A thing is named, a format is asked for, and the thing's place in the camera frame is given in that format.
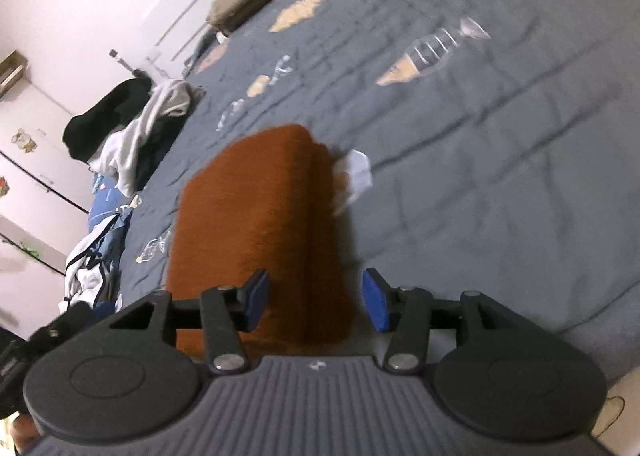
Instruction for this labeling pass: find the grey printed quilt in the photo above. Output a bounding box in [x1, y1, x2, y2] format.
[117, 0, 640, 387]

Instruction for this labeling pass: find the blue printed cloth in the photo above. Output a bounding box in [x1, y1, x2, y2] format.
[87, 173, 136, 237]

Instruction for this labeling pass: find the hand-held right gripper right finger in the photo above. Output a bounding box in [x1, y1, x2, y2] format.
[361, 267, 521, 377]

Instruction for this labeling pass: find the white fabric label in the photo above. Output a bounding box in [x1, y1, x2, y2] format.
[332, 149, 373, 214]

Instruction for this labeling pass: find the white wardrobe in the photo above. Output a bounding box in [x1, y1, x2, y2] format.
[0, 76, 96, 332]

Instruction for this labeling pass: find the rust brown fleece garment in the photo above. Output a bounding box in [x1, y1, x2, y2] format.
[167, 123, 366, 354]

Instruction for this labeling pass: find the dark grey crumpled garment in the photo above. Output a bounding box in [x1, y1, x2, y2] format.
[135, 106, 201, 187]

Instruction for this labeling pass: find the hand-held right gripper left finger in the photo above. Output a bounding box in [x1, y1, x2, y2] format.
[110, 269, 271, 377]

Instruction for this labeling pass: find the black bulky garment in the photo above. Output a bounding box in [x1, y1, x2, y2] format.
[62, 76, 153, 162]

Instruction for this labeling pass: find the black and white jacket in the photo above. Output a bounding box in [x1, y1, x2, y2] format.
[57, 209, 133, 314]

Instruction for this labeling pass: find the small cardboard box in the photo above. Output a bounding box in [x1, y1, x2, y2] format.
[0, 50, 28, 100]

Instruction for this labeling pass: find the white bed headboard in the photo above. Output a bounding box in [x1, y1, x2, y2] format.
[150, 0, 301, 72]

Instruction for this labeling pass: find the pile of black white clothes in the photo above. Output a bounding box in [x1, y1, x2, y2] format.
[90, 79, 193, 197]

